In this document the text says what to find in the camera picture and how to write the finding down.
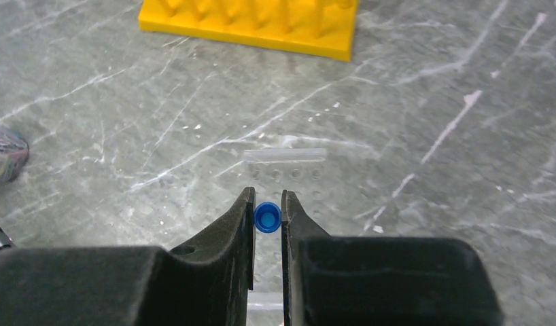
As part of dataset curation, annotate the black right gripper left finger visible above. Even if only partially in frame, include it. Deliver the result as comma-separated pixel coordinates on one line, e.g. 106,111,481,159
0,187,256,325

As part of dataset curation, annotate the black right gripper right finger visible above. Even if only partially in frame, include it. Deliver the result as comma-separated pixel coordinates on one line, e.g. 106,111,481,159
281,190,504,325

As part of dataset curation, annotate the clear plastic well plate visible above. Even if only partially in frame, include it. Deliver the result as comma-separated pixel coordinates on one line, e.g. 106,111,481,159
243,148,328,325

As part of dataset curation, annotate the yellow test tube rack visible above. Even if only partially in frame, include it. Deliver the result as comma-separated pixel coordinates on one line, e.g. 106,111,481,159
138,0,360,61

